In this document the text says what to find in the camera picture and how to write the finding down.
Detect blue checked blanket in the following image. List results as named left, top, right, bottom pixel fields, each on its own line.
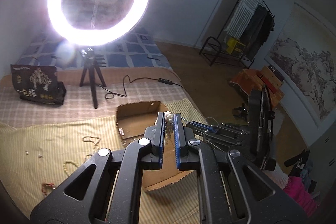
left=17, top=27, right=171, bottom=71

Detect landscape painting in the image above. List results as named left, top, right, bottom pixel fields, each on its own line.
left=264, top=0, right=336, bottom=127

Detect yellow striped cloth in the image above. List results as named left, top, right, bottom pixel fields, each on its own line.
left=1, top=114, right=199, bottom=223

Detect black clamp on floor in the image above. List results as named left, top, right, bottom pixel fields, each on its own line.
left=232, top=105, right=248, bottom=121

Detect striped hanging cloth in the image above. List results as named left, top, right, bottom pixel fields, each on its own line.
left=224, top=0, right=261, bottom=39

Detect black snack bag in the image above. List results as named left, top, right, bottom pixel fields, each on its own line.
left=11, top=65, right=67, bottom=105

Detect cardboard box tray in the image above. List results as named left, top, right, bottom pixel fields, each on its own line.
left=117, top=101, right=192, bottom=192

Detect white pearl bracelet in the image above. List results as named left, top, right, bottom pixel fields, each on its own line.
left=154, top=111, right=175, bottom=140

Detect dark hanging clothes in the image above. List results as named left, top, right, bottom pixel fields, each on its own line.
left=240, top=5, right=275, bottom=60

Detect red string pendant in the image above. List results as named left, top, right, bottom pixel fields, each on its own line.
left=41, top=183, right=56, bottom=197

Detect orange covered box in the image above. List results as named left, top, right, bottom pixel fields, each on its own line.
left=228, top=66, right=284, bottom=107

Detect white gloved right hand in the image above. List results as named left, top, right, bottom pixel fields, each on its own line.
left=263, top=163, right=289, bottom=189

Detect yellow box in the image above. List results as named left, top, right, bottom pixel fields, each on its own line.
left=226, top=37, right=245, bottom=56

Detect black tripod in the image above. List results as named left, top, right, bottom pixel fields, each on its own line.
left=79, top=48, right=106, bottom=109

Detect black power cable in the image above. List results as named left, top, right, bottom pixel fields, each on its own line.
left=98, top=75, right=190, bottom=100

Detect cream bead bracelet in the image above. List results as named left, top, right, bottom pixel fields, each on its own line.
left=62, top=159, right=82, bottom=177

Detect black clothes rack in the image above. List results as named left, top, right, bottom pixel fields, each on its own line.
left=199, top=0, right=275, bottom=68

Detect pink plaid bed sheet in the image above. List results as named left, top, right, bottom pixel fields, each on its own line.
left=1, top=67, right=187, bottom=128

